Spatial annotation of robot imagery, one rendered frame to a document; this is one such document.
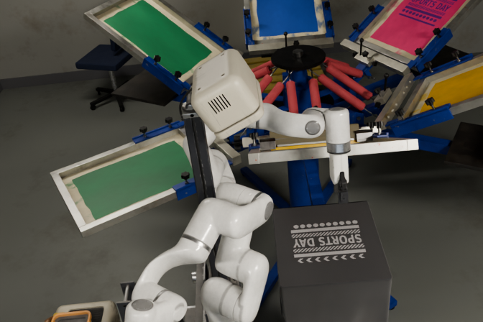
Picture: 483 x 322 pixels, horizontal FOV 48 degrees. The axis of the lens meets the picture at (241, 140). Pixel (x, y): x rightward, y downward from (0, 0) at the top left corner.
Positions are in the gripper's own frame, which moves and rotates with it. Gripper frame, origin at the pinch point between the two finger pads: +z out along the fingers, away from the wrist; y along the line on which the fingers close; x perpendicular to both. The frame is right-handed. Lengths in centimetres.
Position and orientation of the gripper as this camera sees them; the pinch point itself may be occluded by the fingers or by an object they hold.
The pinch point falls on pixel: (341, 195)
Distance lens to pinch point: 180.4
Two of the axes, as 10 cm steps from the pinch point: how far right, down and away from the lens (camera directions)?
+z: 1.0, 9.6, 2.7
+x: 10.0, -0.9, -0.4
